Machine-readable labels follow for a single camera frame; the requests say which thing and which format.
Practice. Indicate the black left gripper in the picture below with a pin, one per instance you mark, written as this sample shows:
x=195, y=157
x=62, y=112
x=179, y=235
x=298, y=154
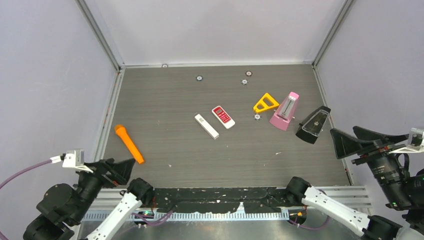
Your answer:
x=120, y=171

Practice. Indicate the white remote control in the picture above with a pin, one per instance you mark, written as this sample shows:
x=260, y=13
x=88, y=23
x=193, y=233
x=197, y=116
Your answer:
x=223, y=117

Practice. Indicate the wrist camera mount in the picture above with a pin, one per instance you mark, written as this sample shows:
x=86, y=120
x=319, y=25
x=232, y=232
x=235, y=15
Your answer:
x=72, y=159
x=415, y=142

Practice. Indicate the grey poker chip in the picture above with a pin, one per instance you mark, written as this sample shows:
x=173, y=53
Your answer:
x=244, y=82

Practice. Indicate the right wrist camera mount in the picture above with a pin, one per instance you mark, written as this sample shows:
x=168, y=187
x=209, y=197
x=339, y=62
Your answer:
x=415, y=142

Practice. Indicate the slim white black remote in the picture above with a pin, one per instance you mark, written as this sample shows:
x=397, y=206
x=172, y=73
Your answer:
x=206, y=126

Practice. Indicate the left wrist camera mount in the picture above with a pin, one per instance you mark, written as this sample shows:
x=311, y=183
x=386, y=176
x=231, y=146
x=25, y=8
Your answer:
x=72, y=159

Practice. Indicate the orange handle tool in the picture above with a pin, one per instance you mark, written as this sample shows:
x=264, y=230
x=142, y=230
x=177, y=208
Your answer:
x=122, y=133

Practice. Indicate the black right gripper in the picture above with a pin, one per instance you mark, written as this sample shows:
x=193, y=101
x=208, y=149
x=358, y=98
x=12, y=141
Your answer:
x=344, y=143

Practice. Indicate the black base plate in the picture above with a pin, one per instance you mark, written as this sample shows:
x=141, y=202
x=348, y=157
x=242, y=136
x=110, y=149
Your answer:
x=222, y=200

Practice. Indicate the yellow triangular plastic frame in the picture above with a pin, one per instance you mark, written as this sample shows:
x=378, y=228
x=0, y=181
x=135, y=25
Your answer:
x=265, y=103

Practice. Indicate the pink metronome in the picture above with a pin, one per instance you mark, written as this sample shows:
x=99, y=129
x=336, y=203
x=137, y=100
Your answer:
x=285, y=112

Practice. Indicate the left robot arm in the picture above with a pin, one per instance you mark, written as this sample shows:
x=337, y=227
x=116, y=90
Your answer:
x=64, y=206

